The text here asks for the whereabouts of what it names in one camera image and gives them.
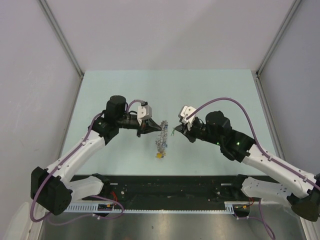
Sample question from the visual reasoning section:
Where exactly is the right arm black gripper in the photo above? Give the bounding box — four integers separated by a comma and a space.
175, 118, 222, 146

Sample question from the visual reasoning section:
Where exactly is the metal keyring disc with keys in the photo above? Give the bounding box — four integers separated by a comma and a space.
155, 120, 169, 159

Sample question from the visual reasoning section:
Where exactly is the green tagged key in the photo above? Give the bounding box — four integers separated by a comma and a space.
170, 128, 175, 137

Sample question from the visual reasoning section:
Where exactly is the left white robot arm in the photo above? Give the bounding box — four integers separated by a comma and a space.
30, 95, 162, 216

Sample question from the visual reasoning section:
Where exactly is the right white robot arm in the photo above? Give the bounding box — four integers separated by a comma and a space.
175, 105, 320, 222

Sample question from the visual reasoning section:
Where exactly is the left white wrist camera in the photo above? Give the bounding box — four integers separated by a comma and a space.
137, 101, 152, 124

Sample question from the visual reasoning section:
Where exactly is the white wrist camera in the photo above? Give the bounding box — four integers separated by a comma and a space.
178, 105, 197, 131
137, 101, 152, 124

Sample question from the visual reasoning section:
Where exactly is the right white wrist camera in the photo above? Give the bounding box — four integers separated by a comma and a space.
178, 105, 197, 131

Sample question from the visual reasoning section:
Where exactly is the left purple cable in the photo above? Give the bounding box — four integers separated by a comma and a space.
29, 99, 148, 226

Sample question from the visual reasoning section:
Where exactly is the purple cable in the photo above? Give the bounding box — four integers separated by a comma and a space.
29, 99, 148, 226
183, 97, 318, 240

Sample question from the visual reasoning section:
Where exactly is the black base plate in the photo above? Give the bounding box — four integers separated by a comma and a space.
51, 174, 262, 203

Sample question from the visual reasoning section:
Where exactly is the right aluminium frame rail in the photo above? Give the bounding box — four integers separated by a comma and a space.
254, 0, 320, 240

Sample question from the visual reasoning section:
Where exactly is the aluminium frame rail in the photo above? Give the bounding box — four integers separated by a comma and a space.
254, 0, 320, 240
37, 0, 85, 78

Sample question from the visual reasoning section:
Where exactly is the white slotted cable duct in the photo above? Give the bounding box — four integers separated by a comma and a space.
67, 201, 253, 215

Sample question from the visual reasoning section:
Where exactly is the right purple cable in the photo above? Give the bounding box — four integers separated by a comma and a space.
183, 97, 318, 240

